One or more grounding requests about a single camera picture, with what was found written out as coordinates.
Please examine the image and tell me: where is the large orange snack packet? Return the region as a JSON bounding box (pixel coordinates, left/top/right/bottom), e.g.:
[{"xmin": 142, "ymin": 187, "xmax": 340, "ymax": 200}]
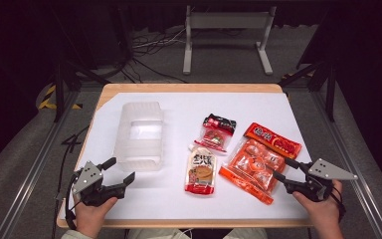
[{"xmin": 218, "ymin": 121, "xmax": 303, "ymax": 206}]

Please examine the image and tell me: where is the white table sheet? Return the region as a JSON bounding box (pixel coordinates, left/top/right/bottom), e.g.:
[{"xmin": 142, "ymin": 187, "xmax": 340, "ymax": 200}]
[{"xmin": 60, "ymin": 92, "xmax": 312, "ymax": 221}]

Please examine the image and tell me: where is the person's left hand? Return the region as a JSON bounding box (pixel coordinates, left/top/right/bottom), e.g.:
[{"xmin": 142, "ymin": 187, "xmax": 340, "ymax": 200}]
[{"xmin": 74, "ymin": 194, "xmax": 119, "ymax": 239}]

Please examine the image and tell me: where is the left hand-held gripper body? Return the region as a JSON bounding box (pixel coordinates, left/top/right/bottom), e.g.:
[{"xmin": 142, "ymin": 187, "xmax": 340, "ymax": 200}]
[{"xmin": 71, "ymin": 160, "xmax": 127, "ymax": 207}]

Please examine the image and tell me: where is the aluminium floor rail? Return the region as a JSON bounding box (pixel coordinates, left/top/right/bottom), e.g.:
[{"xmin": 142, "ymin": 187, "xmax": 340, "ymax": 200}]
[
  {"xmin": 311, "ymin": 90, "xmax": 382, "ymax": 239},
  {"xmin": 0, "ymin": 89, "xmax": 82, "ymax": 239}
]

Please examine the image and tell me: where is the white metal stand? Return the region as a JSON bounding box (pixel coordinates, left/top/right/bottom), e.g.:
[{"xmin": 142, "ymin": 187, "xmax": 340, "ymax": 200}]
[{"xmin": 182, "ymin": 4, "xmax": 278, "ymax": 77}]

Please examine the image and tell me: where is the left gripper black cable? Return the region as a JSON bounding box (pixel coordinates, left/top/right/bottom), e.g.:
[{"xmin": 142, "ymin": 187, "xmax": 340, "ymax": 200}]
[{"xmin": 64, "ymin": 168, "xmax": 83, "ymax": 231}]

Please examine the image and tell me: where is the bundle of floor cables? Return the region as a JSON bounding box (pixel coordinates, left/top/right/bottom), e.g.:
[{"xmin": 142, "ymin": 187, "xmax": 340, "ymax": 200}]
[{"xmin": 125, "ymin": 27, "xmax": 189, "ymax": 85}]

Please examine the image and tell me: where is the person's right hand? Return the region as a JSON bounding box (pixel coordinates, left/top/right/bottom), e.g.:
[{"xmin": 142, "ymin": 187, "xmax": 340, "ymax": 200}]
[{"xmin": 291, "ymin": 180, "xmax": 344, "ymax": 239}]

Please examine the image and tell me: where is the black tripod stand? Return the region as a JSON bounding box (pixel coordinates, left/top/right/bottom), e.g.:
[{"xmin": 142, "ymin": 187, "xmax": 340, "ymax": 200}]
[
  {"xmin": 48, "ymin": 6, "xmax": 112, "ymax": 123},
  {"xmin": 278, "ymin": 6, "xmax": 339, "ymax": 123}
]

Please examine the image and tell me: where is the small black red snack packet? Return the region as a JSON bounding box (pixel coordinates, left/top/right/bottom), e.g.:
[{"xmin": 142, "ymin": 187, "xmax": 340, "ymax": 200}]
[{"xmin": 193, "ymin": 113, "xmax": 238, "ymax": 155}]

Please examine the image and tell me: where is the yellow black hazard tape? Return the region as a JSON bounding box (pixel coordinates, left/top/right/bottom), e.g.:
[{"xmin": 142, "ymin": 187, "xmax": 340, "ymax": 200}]
[{"xmin": 38, "ymin": 84, "xmax": 84, "ymax": 112}]

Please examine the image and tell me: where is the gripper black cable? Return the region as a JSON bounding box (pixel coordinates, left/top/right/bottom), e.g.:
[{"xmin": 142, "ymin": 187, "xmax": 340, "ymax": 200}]
[
  {"xmin": 64, "ymin": 168, "xmax": 83, "ymax": 231},
  {"xmin": 329, "ymin": 185, "xmax": 347, "ymax": 223}
]

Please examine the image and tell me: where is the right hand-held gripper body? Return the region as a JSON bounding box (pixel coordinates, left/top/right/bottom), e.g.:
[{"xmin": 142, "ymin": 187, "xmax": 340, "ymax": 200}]
[{"xmin": 284, "ymin": 157, "xmax": 359, "ymax": 203}]

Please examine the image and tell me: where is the red beige food pouch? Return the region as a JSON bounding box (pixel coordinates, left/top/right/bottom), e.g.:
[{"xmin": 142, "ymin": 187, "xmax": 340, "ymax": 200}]
[{"xmin": 184, "ymin": 144, "xmax": 219, "ymax": 196}]

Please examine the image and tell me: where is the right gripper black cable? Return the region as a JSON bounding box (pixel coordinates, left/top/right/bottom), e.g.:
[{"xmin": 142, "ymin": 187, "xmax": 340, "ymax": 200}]
[{"xmin": 329, "ymin": 185, "xmax": 347, "ymax": 223}]

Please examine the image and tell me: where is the clear plastic container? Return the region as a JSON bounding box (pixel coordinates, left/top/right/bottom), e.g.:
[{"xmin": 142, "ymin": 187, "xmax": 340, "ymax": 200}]
[{"xmin": 112, "ymin": 101, "xmax": 165, "ymax": 173}]

